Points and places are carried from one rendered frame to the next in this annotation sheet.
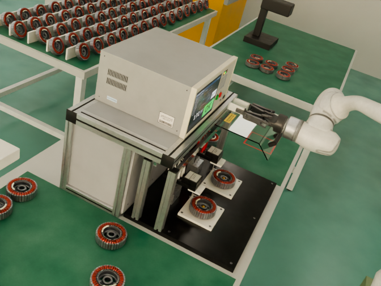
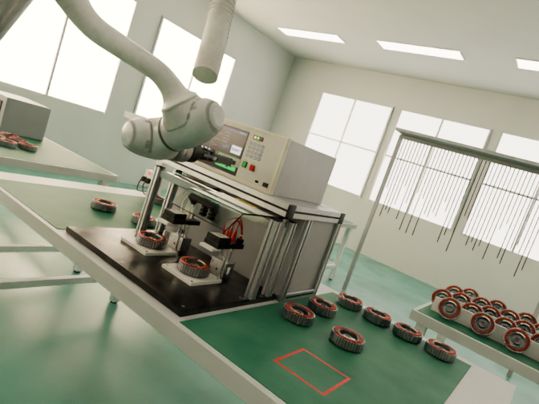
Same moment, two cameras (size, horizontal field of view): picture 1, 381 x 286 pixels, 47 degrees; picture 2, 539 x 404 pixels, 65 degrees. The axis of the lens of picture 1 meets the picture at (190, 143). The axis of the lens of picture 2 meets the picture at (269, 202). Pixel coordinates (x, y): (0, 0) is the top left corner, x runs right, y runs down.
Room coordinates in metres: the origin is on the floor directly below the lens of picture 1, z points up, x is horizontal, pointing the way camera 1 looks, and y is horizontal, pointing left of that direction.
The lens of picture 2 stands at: (2.21, -1.47, 1.26)
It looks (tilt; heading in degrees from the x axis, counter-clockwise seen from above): 7 degrees down; 108
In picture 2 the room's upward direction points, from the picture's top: 19 degrees clockwise
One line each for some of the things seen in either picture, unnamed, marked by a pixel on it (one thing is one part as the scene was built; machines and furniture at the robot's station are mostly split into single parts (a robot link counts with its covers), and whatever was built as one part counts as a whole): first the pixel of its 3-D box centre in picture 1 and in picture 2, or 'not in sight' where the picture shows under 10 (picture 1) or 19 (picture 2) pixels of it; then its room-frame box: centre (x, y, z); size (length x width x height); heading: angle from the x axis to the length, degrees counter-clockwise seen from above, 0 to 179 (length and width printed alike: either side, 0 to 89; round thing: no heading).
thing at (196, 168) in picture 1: (194, 166); (221, 266); (1.66, -0.05, 0.80); 0.07 x 0.05 x 0.06; 164
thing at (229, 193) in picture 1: (221, 183); (192, 273); (1.62, -0.19, 0.78); 0.15 x 0.15 x 0.01; 74
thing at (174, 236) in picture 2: (171, 192); (179, 241); (1.43, 0.02, 0.80); 0.07 x 0.05 x 0.06; 164
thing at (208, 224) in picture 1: (201, 211); (149, 245); (1.39, -0.12, 0.78); 0.15 x 0.15 x 0.01; 74
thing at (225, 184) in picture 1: (223, 179); (194, 266); (1.62, -0.19, 0.80); 0.11 x 0.11 x 0.04
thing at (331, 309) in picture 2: not in sight; (322, 306); (2.04, 0.10, 0.77); 0.11 x 0.11 x 0.04
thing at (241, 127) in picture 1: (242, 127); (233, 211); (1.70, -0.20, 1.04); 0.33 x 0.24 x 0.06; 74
